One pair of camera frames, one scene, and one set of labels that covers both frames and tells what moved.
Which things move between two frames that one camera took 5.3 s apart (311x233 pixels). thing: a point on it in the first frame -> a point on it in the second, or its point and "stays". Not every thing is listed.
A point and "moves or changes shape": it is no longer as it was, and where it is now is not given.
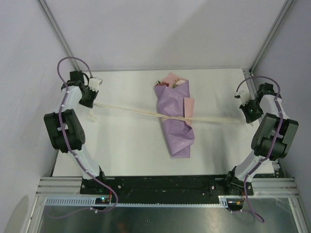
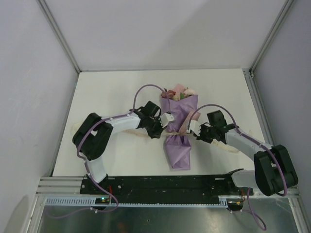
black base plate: x=179 y=186 stays
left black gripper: x=90 y=104 -> x=156 y=133
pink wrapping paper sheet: x=173 y=93 moves or changes shape
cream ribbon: x=165 y=117 -> x=218 y=146
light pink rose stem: x=177 y=82 -> x=187 y=92
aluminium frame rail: x=59 y=186 stays
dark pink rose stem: x=158 y=83 -> x=168 y=94
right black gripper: x=250 y=118 -> x=202 y=127
